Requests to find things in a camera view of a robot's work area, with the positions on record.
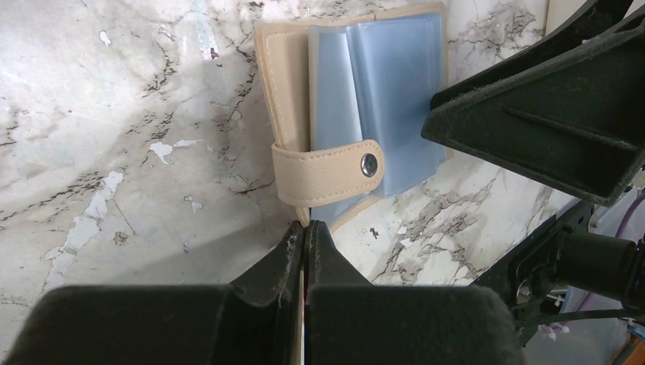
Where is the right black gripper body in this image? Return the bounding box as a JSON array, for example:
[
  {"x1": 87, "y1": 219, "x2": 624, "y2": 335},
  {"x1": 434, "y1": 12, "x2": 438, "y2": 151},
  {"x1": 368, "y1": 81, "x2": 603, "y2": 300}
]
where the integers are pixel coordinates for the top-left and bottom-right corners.
[{"x1": 474, "y1": 202, "x2": 644, "y2": 345}]

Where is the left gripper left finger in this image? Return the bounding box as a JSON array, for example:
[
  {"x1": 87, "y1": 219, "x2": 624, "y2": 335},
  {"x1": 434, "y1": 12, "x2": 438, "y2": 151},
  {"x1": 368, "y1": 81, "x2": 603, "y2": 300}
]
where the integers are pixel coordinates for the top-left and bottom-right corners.
[{"x1": 5, "y1": 221, "x2": 305, "y2": 364}]

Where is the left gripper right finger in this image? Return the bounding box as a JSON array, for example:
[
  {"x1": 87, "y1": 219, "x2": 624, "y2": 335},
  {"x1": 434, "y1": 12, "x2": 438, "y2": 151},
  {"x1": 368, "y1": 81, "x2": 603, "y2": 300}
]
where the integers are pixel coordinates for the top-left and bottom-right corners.
[{"x1": 304, "y1": 221, "x2": 526, "y2": 364}]

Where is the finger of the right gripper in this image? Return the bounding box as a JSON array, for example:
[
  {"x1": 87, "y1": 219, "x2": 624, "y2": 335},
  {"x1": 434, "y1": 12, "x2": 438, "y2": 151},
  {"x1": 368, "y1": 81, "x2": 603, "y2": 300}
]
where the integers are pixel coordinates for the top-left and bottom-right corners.
[
  {"x1": 421, "y1": 20, "x2": 644, "y2": 206},
  {"x1": 443, "y1": 0, "x2": 644, "y2": 101}
]

